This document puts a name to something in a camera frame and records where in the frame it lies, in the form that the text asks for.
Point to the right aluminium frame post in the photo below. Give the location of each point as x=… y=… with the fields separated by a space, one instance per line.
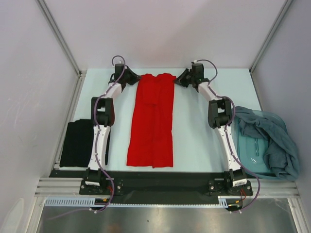
x=271 y=34

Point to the aluminium frame post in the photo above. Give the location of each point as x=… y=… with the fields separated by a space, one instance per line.
x=47 y=14
x=271 y=34

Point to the aluminium front rail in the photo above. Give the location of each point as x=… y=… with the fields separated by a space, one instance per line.
x=48 y=187

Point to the left aluminium frame post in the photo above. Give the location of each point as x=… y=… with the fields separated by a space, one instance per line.
x=47 y=14

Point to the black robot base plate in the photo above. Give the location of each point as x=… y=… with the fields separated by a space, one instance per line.
x=159 y=188

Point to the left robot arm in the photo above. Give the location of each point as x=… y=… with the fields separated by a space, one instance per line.
x=103 y=117

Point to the folded black t shirt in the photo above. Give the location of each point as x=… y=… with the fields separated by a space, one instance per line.
x=86 y=145

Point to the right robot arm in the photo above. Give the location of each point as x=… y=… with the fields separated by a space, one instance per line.
x=220 y=117

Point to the red t shirt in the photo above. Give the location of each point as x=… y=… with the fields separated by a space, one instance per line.
x=151 y=138

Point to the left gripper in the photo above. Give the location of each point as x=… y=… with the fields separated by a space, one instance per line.
x=135 y=78

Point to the grey blue t shirt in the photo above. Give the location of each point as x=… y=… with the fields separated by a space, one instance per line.
x=281 y=157

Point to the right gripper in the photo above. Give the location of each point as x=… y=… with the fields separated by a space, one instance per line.
x=181 y=80

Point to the teal plastic bin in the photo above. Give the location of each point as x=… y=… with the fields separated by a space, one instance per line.
x=251 y=150

